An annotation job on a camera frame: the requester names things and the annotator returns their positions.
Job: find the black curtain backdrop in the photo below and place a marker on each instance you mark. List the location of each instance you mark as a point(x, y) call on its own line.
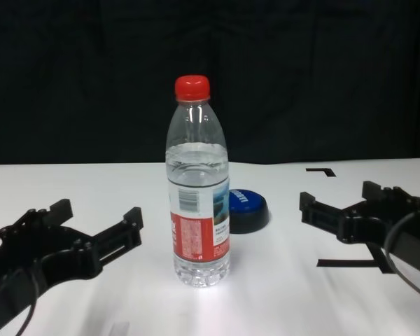
point(91, 70)

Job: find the black T-shaped tape mark long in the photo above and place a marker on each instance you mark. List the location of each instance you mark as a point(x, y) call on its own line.
point(346, 262)

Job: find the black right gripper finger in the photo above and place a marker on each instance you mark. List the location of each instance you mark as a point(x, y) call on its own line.
point(392, 196)
point(323, 215)

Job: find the blue push button black base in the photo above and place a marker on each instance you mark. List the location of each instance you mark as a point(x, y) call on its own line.
point(249, 207)

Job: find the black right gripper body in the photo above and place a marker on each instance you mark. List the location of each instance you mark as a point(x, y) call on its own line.
point(367, 224)

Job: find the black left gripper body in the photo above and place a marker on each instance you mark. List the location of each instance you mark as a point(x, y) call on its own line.
point(38, 252)

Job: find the black L-shaped tape mark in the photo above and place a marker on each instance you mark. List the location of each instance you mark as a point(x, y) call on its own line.
point(327, 170)

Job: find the clear water bottle red cap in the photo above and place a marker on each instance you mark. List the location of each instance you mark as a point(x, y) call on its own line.
point(196, 157)

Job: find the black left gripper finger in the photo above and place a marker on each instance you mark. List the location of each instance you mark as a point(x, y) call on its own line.
point(120, 238)
point(57, 211)

